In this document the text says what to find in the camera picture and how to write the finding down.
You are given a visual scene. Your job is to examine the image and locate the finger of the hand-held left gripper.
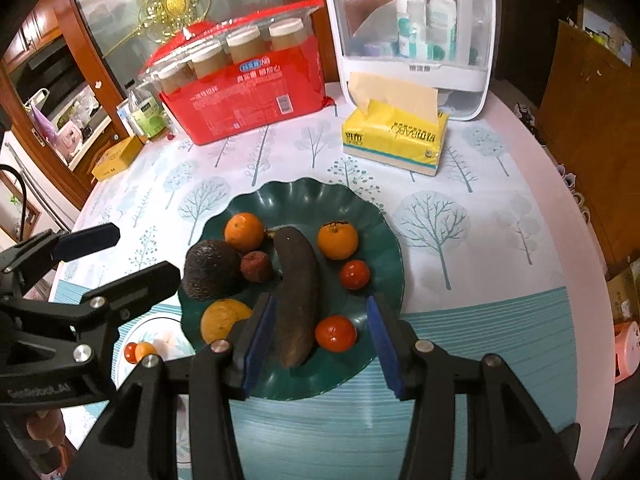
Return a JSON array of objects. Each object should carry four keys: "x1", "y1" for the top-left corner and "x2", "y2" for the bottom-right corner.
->
[
  {"x1": 50, "y1": 261, "x2": 182, "y2": 328},
  {"x1": 0, "y1": 223, "x2": 121, "y2": 296}
]

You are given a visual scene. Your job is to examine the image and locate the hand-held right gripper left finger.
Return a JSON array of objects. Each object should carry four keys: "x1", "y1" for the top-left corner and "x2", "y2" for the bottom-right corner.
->
[{"x1": 65, "y1": 292, "x2": 278, "y2": 480}]

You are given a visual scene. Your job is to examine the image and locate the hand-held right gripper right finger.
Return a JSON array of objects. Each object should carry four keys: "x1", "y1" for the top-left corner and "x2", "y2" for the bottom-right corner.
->
[{"x1": 366, "y1": 295, "x2": 583, "y2": 480}]

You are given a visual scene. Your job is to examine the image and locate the large yellow citrus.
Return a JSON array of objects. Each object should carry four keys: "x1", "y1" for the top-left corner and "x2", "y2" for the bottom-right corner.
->
[{"x1": 200, "y1": 299, "x2": 254, "y2": 345}]

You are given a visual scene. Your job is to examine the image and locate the white printed plate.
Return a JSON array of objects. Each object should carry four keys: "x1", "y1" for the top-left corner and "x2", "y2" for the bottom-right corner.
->
[{"x1": 112, "y1": 305, "x2": 202, "y2": 362}]

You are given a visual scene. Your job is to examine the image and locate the overripe dark banana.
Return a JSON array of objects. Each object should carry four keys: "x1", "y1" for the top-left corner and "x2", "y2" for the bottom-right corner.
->
[{"x1": 272, "y1": 226, "x2": 321, "y2": 368}]

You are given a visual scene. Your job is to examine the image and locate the dark avocado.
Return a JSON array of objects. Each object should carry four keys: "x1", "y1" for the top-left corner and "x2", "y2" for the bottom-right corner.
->
[{"x1": 181, "y1": 240, "x2": 242, "y2": 302}]

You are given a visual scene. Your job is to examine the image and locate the reddish brown lychee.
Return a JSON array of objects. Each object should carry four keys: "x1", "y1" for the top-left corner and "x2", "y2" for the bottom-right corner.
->
[{"x1": 241, "y1": 251, "x2": 275, "y2": 283}]

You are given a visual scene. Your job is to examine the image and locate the large orange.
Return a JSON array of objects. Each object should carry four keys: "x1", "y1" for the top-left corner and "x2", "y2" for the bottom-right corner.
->
[{"x1": 224, "y1": 212, "x2": 266, "y2": 253}]

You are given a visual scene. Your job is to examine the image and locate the mandarin with stem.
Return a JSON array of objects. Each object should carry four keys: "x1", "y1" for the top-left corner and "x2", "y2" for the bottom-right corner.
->
[{"x1": 318, "y1": 221, "x2": 360, "y2": 261}]

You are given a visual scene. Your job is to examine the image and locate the dark green scalloped plate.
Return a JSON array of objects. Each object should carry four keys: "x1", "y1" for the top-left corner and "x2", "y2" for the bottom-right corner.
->
[{"x1": 177, "y1": 176, "x2": 405, "y2": 401}]

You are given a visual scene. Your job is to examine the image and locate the person's left hand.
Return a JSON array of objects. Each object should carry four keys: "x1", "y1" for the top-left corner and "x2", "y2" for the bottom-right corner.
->
[{"x1": 24, "y1": 412, "x2": 67, "y2": 461}]

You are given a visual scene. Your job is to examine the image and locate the yellow cardboard box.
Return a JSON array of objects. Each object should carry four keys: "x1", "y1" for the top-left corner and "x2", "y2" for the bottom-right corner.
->
[{"x1": 91, "y1": 136, "x2": 146, "y2": 182}]

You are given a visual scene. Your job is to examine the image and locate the pink plastic bag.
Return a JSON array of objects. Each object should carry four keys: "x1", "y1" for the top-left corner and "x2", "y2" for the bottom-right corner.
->
[{"x1": 27, "y1": 89, "x2": 60, "y2": 143}]

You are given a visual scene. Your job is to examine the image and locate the glass bottle green label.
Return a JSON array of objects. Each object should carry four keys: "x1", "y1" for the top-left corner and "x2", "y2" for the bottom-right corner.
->
[{"x1": 127, "y1": 85, "x2": 169, "y2": 142}]

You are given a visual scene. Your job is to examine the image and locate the wooden kitchen cabinets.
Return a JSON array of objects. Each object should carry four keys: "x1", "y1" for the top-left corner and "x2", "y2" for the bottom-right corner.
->
[{"x1": 0, "y1": 0, "x2": 126, "y2": 211}]

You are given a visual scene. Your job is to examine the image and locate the red paper cup package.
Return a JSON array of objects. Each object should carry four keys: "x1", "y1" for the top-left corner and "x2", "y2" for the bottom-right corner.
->
[{"x1": 160, "y1": 40, "x2": 337, "y2": 147}]

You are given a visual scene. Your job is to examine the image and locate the yellow tissue pack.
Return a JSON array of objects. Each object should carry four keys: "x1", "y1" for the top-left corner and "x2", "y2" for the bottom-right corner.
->
[{"x1": 342, "y1": 72, "x2": 450, "y2": 177}]

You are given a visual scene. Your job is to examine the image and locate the pink plastic stool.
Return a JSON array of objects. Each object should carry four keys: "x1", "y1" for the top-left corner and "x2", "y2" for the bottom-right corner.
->
[{"x1": 612, "y1": 320, "x2": 640, "y2": 382}]

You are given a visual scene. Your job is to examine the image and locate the brown cardboard box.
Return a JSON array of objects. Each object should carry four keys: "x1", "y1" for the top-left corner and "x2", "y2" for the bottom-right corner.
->
[{"x1": 606, "y1": 259, "x2": 640, "y2": 322}]

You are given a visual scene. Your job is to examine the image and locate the gold sun door ornament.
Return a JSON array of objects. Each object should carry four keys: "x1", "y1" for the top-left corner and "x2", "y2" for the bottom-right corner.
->
[{"x1": 105, "y1": 0, "x2": 297, "y2": 45}]

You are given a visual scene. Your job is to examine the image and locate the red box of jars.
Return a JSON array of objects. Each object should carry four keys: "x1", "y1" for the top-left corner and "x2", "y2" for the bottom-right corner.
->
[{"x1": 137, "y1": 0, "x2": 326, "y2": 97}]

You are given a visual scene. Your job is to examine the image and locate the white cosmetics organizer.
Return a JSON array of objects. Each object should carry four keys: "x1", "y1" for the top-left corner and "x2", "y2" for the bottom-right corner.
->
[{"x1": 322, "y1": 0, "x2": 497, "y2": 122}]

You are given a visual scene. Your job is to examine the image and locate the brown wooden cabinet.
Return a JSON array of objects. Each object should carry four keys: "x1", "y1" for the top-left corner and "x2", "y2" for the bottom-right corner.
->
[{"x1": 537, "y1": 20, "x2": 640, "y2": 281}]

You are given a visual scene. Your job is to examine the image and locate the white bottle teal label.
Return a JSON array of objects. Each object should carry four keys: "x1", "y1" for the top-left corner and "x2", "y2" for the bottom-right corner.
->
[{"x1": 396, "y1": 0, "x2": 428, "y2": 58}]

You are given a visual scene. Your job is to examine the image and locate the white lotion bottle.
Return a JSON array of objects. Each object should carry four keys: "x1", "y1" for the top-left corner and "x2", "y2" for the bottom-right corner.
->
[{"x1": 426, "y1": 0, "x2": 458, "y2": 61}]

